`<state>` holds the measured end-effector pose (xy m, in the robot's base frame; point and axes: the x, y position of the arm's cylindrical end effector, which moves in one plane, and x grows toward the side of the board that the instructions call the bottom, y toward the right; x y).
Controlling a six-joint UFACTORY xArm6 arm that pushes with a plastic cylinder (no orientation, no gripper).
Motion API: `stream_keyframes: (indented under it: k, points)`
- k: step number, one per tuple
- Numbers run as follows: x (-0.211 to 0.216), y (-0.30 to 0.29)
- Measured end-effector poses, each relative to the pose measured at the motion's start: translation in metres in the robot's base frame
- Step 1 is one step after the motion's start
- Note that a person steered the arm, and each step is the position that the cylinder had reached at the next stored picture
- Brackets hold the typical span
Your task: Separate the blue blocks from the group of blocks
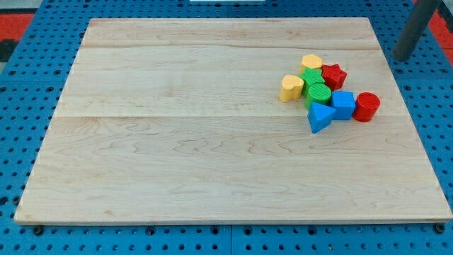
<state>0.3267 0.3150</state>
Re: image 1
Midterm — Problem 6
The green cylinder block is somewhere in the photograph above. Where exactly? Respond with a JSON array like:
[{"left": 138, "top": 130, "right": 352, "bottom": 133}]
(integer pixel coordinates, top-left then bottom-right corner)
[{"left": 304, "top": 84, "right": 332, "bottom": 110}]

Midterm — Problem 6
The light wooden board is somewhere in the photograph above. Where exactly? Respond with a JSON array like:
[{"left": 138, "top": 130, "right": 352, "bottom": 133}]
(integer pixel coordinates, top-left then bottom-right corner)
[{"left": 14, "top": 18, "right": 452, "bottom": 226}]

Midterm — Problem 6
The red cylinder block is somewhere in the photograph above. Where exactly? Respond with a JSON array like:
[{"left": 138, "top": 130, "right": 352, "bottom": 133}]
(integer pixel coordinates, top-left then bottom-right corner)
[{"left": 352, "top": 92, "right": 381, "bottom": 123}]

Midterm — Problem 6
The blue cube block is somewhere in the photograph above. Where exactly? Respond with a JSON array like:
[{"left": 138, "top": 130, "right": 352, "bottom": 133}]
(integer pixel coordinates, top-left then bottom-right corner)
[{"left": 331, "top": 91, "right": 356, "bottom": 120}]

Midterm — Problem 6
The yellow heart block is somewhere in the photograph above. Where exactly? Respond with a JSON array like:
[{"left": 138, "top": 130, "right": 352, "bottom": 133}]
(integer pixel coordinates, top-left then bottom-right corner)
[{"left": 279, "top": 74, "right": 304, "bottom": 103}]

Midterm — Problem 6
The green star block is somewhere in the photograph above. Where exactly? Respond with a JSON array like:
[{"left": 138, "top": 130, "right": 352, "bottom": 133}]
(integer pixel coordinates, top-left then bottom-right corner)
[{"left": 299, "top": 67, "right": 325, "bottom": 97}]

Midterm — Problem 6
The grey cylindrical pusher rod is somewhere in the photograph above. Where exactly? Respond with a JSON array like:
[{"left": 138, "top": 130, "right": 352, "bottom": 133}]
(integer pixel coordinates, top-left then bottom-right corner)
[{"left": 391, "top": 0, "right": 441, "bottom": 62}]

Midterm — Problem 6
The yellow hexagon block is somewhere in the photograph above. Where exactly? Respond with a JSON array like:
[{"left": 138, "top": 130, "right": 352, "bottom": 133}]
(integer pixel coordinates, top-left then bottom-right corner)
[{"left": 300, "top": 54, "right": 323, "bottom": 73}]

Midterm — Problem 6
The red star block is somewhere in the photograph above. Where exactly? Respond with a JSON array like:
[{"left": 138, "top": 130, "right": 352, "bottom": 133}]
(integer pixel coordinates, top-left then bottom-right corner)
[{"left": 321, "top": 64, "right": 348, "bottom": 91}]

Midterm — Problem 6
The blue triangle block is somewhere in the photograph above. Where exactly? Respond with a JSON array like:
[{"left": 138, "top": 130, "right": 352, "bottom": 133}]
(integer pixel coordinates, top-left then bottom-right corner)
[{"left": 307, "top": 102, "right": 336, "bottom": 134}]

